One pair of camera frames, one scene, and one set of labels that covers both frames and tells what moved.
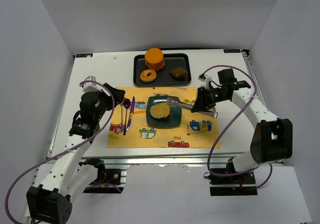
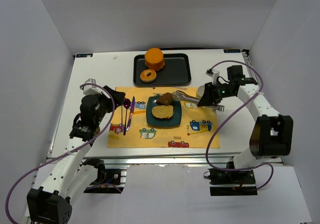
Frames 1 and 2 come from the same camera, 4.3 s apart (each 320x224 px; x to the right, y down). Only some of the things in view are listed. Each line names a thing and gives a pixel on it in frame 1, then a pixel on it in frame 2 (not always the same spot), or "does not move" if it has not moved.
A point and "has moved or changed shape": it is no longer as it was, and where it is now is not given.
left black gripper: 110,96 does not move
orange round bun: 154,59 does not move
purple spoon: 126,104 does not move
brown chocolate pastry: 179,73 to 165,99
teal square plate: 173,119 does not move
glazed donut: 145,78 does not move
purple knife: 133,108 does not move
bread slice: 161,110 has moved or changed shape
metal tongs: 174,101 to 181,95
